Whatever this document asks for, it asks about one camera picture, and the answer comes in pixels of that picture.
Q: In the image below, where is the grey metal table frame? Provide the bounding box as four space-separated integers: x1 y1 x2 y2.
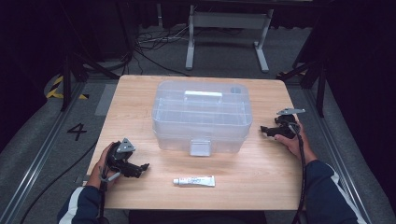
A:
185 4 276 75

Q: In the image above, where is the person's right hand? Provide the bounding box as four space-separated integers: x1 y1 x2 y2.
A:
274 121 319 165

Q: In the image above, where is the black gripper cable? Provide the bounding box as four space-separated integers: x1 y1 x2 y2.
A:
96 166 121 220
288 122 308 224

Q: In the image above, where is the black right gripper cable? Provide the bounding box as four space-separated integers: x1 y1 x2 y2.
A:
288 122 308 224

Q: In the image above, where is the metal floor rail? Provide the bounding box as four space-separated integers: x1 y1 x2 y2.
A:
0 81 88 224
302 88 374 224

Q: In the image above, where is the white ointment tube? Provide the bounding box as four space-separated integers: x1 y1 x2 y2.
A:
173 175 217 188

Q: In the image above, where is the black metal stand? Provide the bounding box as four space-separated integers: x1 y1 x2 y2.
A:
60 50 121 113
276 59 329 119

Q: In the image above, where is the yellow and black floor tape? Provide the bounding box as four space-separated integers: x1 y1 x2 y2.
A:
45 75 91 101

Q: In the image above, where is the black floor cable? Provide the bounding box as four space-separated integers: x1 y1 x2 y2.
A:
19 140 99 224

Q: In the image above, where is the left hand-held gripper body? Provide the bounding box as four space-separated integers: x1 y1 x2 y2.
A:
106 137 143 179

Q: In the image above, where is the person's left hand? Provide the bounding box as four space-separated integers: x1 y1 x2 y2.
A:
87 141 123 189

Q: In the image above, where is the clear plastic storage box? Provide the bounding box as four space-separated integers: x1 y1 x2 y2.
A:
151 79 253 158

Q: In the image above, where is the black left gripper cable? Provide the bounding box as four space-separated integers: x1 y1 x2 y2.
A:
96 166 121 220

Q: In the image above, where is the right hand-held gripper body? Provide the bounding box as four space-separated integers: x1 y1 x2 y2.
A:
273 107 307 140

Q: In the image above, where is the bundle of floor cables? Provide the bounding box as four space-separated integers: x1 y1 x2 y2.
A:
133 25 191 77

